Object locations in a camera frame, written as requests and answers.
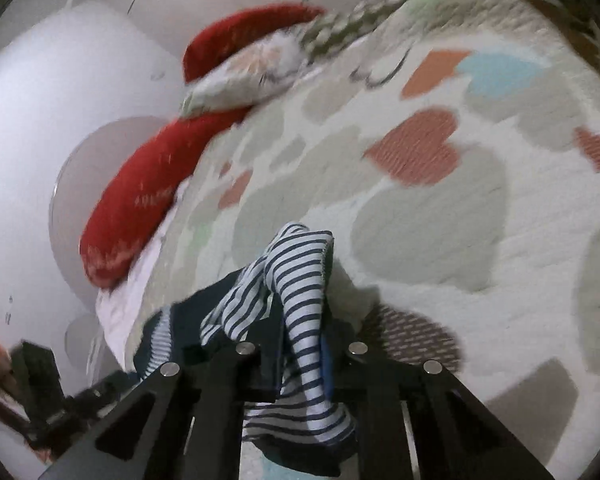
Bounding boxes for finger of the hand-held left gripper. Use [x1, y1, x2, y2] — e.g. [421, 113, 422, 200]
[75, 371, 148, 423]

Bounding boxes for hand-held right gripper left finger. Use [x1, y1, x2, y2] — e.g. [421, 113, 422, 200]
[37, 330, 287, 480]

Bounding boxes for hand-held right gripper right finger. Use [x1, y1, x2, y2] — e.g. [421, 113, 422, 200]
[322, 335, 557, 480]

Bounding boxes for navy pants with striped cuffs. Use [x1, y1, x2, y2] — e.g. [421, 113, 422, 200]
[132, 222, 358, 478]

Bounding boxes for pale pink fleece blanket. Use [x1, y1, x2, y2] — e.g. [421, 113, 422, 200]
[95, 180, 191, 368]

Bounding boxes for red pillow with white print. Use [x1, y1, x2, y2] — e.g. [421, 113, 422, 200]
[79, 108, 251, 290]

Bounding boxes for heart print quilt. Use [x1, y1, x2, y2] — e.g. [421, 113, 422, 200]
[125, 0, 600, 480]

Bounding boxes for beige patterned pillow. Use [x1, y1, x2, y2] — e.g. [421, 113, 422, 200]
[180, 30, 308, 117]

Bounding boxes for plain red pillow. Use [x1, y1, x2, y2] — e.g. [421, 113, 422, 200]
[181, 4, 327, 83]

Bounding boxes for checkered green white pillow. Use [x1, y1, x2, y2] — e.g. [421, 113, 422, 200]
[299, 0, 433, 58]

